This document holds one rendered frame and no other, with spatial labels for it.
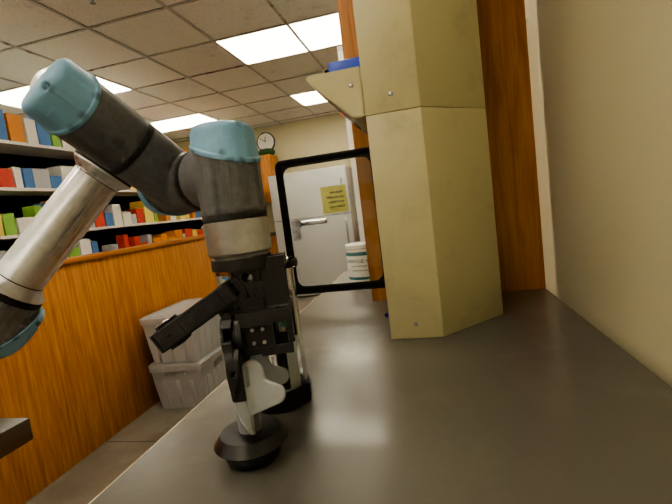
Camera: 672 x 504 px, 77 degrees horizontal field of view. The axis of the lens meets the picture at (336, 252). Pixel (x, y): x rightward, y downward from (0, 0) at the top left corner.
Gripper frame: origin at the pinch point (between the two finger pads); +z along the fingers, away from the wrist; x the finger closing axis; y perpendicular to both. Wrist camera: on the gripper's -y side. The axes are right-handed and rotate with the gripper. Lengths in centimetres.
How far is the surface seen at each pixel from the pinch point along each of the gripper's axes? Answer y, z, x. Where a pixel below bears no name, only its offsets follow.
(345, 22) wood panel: 26, -76, 75
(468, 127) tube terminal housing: 46, -38, 41
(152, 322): -108, 37, 229
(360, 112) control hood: 23, -43, 37
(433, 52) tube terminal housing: 39, -53, 37
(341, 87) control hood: 20, -48, 38
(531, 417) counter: 35.5, 5.1, -0.3
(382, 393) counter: 18.2, 5.2, 12.2
